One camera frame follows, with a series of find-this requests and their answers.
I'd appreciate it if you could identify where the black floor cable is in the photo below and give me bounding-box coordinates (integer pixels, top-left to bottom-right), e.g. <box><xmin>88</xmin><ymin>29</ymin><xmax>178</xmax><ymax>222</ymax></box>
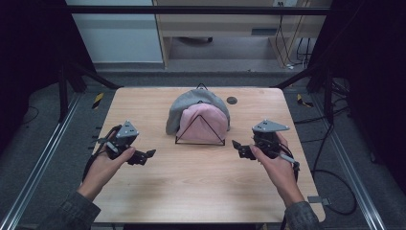
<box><xmin>311</xmin><ymin>121</ymin><xmax>358</xmax><ymax>216</ymax></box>

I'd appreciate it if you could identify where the grey metal bracket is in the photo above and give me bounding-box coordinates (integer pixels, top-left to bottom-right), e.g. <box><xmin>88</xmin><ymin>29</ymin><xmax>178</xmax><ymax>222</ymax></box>
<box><xmin>307</xmin><ymin>195</ymin><xmax>331</xmax><ymax>206</ymax></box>

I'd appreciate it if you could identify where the person's left hand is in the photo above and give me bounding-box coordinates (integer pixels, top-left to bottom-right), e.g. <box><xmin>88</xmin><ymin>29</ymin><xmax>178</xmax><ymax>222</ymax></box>
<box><xmin>78</xmin><ymin>145</ymin><xmax>137</xmax><ymax>201</ymax></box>

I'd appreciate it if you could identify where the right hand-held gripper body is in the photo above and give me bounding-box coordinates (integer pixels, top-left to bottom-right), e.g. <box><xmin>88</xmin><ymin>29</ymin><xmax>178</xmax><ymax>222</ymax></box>
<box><xmin>251</xmin><ymin>119</ymin><xmax>291</xmax><ymax>160</ymax></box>

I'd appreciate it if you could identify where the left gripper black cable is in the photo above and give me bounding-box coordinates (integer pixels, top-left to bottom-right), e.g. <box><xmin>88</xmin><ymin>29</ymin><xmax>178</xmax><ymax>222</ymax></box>
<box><xmin>81</xmin><ymin>125</ymin><xmax>124</xmax><ymax>183</ymax></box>

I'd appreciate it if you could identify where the black horizontal frame bar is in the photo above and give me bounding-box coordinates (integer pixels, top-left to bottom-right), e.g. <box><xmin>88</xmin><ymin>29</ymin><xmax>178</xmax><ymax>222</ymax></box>
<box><xmin>65</xmin><ymin>5</ymin><xmax>331</xmax><ymax>16</ymax></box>

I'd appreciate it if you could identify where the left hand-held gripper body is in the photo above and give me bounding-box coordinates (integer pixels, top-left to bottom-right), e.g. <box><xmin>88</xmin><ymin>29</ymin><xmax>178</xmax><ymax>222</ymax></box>
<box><xmin>104</xmin><ymin>120</ymin><xmax>140</xmax><ymax>160</ymax></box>

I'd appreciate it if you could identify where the person's right hand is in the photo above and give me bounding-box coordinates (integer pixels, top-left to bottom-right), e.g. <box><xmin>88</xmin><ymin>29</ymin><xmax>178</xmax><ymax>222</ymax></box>
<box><xmin>249</xmin><ymin>132</ymin><xmax>305</xmax><ymax>208</ymax></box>

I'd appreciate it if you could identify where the yellow black tape strip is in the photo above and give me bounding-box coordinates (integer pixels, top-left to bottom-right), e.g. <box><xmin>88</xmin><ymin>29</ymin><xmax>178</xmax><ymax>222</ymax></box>
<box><xmin>92</xmin><ymin>92</ymin><xmax>105</xmax><ymax>110</ymax></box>
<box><xmin>296</xmin><ymin>93</ymin><xmax>314</xmax><ymax>108</ymax></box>

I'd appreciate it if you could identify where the bundle of hanging cables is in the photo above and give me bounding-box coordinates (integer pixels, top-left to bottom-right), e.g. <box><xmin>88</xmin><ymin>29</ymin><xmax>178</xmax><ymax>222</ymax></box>
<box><xmin>275</xmin><ymin>1</ymin><xmax>312</xmax><ymax>70</ymax></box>

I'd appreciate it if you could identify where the black metal stand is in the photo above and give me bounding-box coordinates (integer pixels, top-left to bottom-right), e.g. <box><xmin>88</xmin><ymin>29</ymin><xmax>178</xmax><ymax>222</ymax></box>
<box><xmin>56</xmin><ymin>61</ymin><xmax>124</xmax><ymax>123</ymax></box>
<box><xmin>271</xmin><ymin>63</ymin><xmax>335</xmax><ymax>125</ymax></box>

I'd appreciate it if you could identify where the aluminium floor rail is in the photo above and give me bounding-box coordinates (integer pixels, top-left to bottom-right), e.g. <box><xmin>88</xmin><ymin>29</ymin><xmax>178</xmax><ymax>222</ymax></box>
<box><xmin>310</xmin><ymin>92</ymin><xmax>388</xmax><ymax>230</ymax></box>
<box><xmin>0</xmin><ymin>92</ymin><xmax>82</xmax><ymax>230</ymax></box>

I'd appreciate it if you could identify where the pink knit beanie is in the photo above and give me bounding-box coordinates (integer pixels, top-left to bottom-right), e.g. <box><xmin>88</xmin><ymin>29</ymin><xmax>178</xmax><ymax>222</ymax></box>
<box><xmin>176</xmin><ymin>103</ymin><xmax>229</xmax><ymax>145</ymax></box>

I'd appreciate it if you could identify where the grey knit beanie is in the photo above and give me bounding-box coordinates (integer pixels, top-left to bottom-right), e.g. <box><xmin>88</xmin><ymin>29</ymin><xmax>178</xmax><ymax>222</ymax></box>
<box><xmin>165</xmin><ymin>88</ymin><xmax>232</xmax><ymax>136</ymax></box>

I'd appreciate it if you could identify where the white cabinet panel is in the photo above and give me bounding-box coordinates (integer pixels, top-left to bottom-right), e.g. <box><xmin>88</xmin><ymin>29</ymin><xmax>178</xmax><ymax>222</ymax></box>
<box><xmin>65</xmin><ymin>0</ymin><xmax>164</xmax><ymax>63</ymax></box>

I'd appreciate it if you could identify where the right gripper cable with plug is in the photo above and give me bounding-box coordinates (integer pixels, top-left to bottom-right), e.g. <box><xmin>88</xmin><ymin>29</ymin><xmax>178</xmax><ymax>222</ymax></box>
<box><xmin>279</xmin><ymin>152</ymin><xmax>302</xmax><ymax>185</ymax></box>

